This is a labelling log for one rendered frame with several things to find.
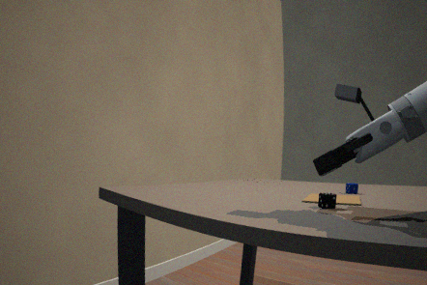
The black die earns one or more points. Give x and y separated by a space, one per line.
327 200

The tan mat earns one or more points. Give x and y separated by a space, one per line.
340 199

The blue die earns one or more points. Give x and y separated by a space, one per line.
351 188

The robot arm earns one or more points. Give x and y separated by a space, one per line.
411 108

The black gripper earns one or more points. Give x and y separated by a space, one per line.
376 141

